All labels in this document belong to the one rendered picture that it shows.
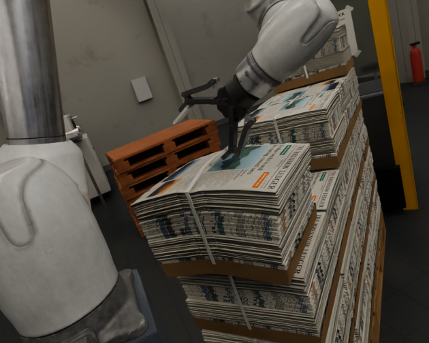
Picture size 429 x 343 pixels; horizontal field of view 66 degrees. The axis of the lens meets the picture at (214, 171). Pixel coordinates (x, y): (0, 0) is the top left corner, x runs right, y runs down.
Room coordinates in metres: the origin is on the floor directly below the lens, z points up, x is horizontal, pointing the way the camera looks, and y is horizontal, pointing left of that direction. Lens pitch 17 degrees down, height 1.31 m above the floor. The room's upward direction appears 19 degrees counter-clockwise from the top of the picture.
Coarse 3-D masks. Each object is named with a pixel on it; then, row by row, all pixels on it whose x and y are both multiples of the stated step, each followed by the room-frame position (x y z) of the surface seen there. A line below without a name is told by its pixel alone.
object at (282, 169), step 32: (256, 160) 0.76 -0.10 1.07; (288, 160) 0.71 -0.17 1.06; (224, 192) 0.64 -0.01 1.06; (256, 192) 0.60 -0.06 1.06; (288, 192) 0.63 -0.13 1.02; (224, 224) 0.65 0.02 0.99; (256, 224) 0.61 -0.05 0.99; (288, 224) 0.63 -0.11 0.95; (224, 256) 0.66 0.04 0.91; (256, 256) 0.62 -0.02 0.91; (288, 256) 0.61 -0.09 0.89
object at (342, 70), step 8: (352, 56) 1.82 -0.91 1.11; (352, 64) 1.76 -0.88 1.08; (320, 72) 1.65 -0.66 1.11; (328, 72) 1.63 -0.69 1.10; (336, 72) 1.61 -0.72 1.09; (344, 72) 1.59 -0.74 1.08; (296, 80) 1.71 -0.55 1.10; (304, 80) 1.69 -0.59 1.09; (312, 80) 1.67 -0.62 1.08; (320, 80) 1.65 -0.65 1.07; (280, 88) 1.77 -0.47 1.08; (288, 88) 1.74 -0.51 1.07; (360, 104) 1.76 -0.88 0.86; (368, 144) 1.78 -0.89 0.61
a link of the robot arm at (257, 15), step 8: (248, 0) 0.76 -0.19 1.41; (256, 0) 0.74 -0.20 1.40; (264, 0) 0.73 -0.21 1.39; (272, 0) 0.72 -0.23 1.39; (280, 0) 0.71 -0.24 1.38; (248, 8) 0.76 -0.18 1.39; (256, 8) 0.74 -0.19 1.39; (264, 8) 0.73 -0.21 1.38; (256, 16) 0.75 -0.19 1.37; (256, 24) 0.77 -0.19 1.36
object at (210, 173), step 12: (216, 168) 0.79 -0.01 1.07; (192, 180) 0.75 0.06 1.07; (204, 180) 0.73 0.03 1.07; (180, 192) 0.70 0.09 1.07; (192, 192) 0.69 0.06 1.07; (180, 204) 0.71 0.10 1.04; (204, 204) 0.68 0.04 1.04; (192, 216) 0.70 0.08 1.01; (204, 216) 0.68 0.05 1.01; (192, 228) 0.70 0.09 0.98; (204, 228) 0.68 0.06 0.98; (204, 252) 0.69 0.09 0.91; (216, 252) 0.68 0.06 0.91
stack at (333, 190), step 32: (352, 160) 1.34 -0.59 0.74; (320, 192) 0.96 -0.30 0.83; (352, 192) 1.20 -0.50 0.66; (320, 224) 0.79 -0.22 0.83; (352, 224) 1.10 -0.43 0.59; (320, 256) 0.73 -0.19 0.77; (352, 256) 0.98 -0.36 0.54; (192, 288) 0.81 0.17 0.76; (224, 288) 0.74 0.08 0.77; (256, 288) 0.68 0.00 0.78; (288, 288) 0.64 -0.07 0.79; (320, 288) 0.68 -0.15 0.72; (352, 288) 0.94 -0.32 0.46; (224, 320) 0.76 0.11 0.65; (256, 320) 0.70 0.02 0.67; (288, 320) 0.65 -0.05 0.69; (320, 320) 0.64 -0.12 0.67
